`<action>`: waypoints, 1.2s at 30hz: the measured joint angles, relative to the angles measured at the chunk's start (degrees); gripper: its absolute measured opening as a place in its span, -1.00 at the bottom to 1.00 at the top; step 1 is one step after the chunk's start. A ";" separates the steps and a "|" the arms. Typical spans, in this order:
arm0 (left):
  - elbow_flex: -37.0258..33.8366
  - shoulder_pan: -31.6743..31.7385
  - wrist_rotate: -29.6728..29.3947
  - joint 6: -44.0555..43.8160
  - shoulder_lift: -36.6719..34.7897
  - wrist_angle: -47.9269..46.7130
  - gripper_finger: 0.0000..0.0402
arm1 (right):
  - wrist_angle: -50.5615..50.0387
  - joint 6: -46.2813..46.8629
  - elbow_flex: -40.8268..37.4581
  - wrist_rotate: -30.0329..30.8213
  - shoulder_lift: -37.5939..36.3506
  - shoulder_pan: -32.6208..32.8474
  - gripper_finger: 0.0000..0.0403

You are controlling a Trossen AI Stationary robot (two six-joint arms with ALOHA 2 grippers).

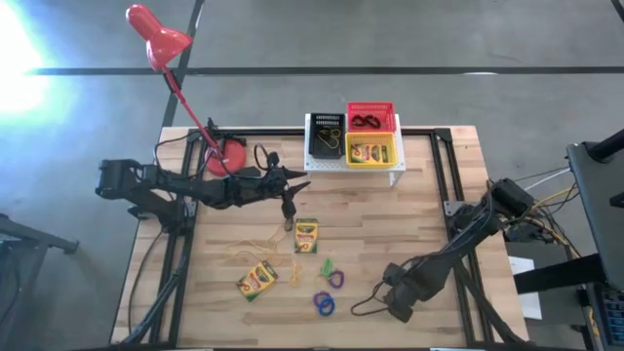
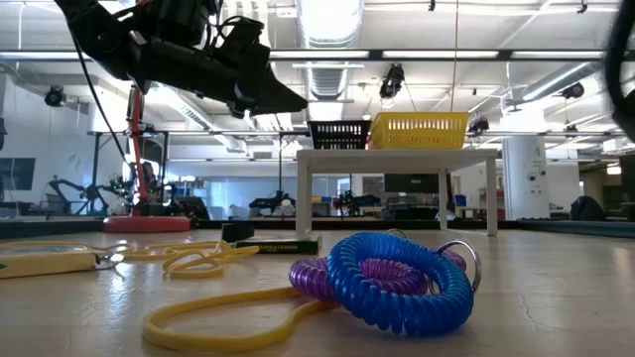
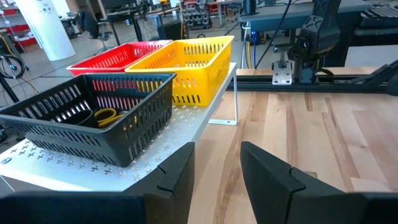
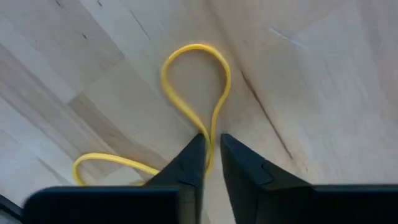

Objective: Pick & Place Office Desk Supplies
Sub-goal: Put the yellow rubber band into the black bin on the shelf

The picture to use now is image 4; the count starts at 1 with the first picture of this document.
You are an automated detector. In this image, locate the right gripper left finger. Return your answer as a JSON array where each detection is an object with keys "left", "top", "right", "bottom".
[{"left": 23, "top": 133, "right": 208, "bottom": 224}]

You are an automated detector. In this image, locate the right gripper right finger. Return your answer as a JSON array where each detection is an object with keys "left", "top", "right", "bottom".
[{"left": 220, "top": 133, "right": 398, "bottom": 224}]

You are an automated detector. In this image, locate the yellow rubber band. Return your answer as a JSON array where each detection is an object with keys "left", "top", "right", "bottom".
[{"left": 72, "top": 43, "right": 233, "bottom": 187}]

